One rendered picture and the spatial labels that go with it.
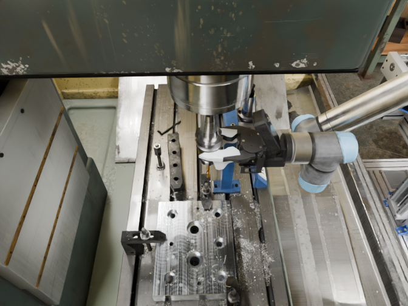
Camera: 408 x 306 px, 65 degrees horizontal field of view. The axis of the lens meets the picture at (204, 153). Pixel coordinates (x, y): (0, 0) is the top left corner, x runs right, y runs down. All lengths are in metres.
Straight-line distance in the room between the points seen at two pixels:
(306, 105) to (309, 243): 0.87
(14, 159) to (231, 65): 0.54
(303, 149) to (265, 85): 1.06
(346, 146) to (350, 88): 2.48
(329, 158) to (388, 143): 2.11
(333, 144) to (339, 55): 0.35
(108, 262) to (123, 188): 0.35
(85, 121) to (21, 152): 1.16
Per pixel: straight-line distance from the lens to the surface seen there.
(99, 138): 1.85
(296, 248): 1.29
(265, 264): 1.08
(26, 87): 0.87
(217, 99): 0.54
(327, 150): 0.77
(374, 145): 2.82
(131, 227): 1.13
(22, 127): 0.84
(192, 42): 0.42
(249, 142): 0.73
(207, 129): 0.68
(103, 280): 1.39
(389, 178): 2.36
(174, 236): 1.00
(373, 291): 1.42
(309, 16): 0.42
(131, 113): 1.72
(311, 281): 1.29
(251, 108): 0.95
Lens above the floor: 1.90
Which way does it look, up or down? 51 degrees down
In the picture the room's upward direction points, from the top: straight up
